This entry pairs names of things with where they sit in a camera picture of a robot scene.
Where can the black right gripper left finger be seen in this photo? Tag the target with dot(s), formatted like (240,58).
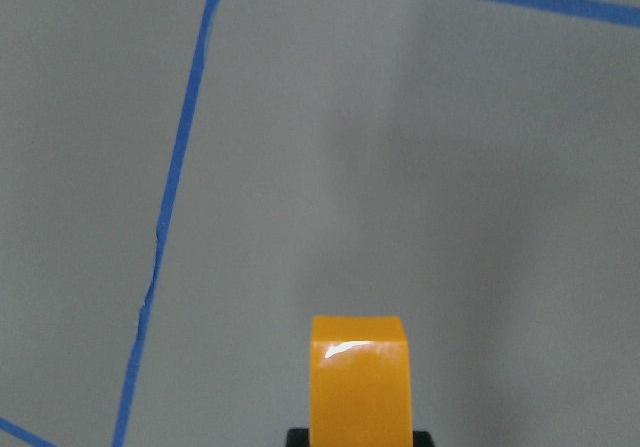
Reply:
(297,438)

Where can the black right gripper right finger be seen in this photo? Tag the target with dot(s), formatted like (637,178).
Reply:
(422,439)

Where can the orange toy block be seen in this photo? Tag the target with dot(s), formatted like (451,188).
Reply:
(359,382)

